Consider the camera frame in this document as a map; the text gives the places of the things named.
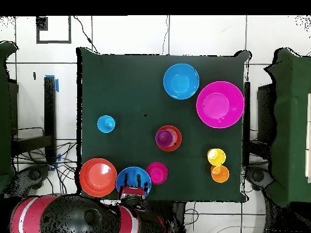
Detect blue plastic bowl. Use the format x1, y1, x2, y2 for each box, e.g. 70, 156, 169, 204
115, 166, 152, 198
163, 63, 200, 101

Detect small magenta plastic bowl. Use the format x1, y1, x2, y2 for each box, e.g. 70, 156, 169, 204
145, 161, 169, 186

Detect large orange-red plastic bowl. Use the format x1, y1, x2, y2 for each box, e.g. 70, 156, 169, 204
79, 158, 118, 198

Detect purple plastic cup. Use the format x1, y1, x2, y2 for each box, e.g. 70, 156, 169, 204
155, 129, 176, 148

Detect small red plastic bowl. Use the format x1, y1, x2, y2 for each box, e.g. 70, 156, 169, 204
155, 124, 183, 153

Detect orange plastic cup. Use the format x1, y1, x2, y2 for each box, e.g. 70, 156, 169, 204
210, 164, 230, 183

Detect blue plastic cup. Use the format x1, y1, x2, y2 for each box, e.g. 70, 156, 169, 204
96, 114, 117, 134

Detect yellow plastic cup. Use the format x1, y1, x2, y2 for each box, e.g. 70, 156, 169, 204
207, 148, 227, 167

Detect dark green table cloth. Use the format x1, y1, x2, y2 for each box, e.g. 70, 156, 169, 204
76, 47, 252, 203

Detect grey stand base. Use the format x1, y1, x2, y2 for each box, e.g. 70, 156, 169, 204
2, 163, 52, 198
245, 166, 275, 192

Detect large pink plastic bowl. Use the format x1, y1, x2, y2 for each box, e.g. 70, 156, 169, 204
196, 80, 245, 129

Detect blue tape strip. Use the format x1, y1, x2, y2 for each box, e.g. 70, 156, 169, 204
44, 74, 60, 93

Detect green-clothed side table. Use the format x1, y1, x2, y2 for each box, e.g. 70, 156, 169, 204
264, 47, 311, 207
0, 41, 20, 194

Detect tangle of black cables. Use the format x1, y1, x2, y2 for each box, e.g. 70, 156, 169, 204
12, 126, 81, 195

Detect black floor cable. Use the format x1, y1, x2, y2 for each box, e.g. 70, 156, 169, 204
73, 15, 100, 55

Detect black square floor frame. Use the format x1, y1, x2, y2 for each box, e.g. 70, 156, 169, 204
35, 15, 73, 45

